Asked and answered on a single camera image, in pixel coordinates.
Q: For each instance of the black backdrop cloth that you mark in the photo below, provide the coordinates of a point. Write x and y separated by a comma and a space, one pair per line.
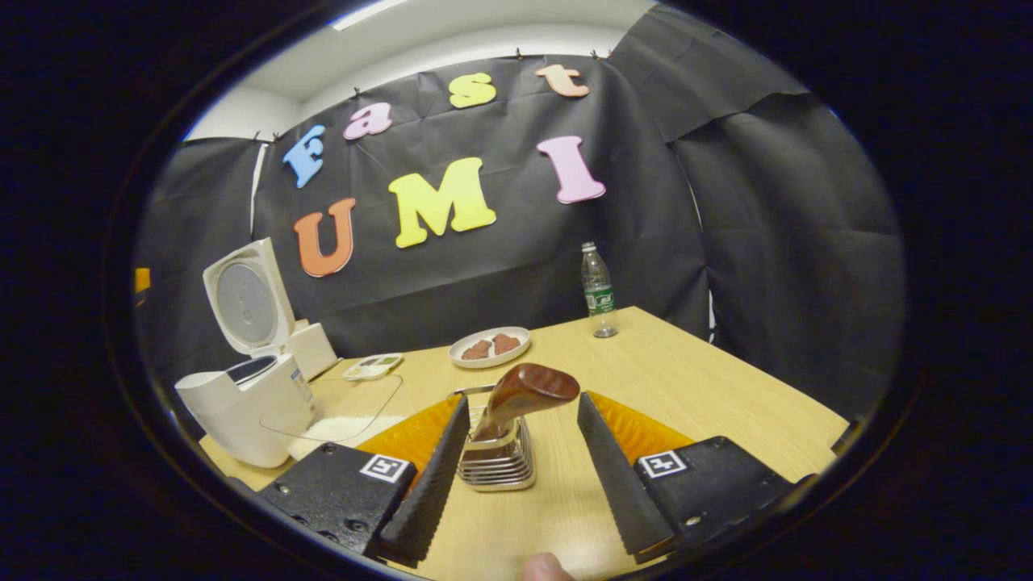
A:
500, 274

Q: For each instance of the brown meat piece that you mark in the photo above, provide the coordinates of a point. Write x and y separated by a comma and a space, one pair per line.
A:
506, 344
477, 350

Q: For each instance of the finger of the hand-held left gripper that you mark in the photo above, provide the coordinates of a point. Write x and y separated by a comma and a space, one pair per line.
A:
142, 281

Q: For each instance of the clear plastic water bottle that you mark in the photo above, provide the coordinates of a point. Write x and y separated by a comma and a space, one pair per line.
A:
598, 298

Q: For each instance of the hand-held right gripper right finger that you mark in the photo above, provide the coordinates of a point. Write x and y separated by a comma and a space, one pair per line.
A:
617, 484

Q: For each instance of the white toaster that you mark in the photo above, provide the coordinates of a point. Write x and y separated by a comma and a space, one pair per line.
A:
315, 351

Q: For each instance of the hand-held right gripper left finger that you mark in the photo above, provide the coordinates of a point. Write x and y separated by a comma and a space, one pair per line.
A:
428, 492

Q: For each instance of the white divided bean dish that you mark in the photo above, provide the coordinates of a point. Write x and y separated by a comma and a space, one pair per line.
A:
371, 367

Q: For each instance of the clear plastic rice container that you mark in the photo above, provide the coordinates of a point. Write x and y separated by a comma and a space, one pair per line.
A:
355, 399

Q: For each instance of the white round plate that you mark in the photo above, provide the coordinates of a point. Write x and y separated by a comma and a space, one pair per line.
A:
488, 363

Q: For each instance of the white rice cooker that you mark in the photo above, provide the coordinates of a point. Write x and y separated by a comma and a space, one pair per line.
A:
242, 411

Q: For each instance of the brown wooden spoon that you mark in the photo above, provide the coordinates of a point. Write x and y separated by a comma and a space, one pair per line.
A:
529, 387

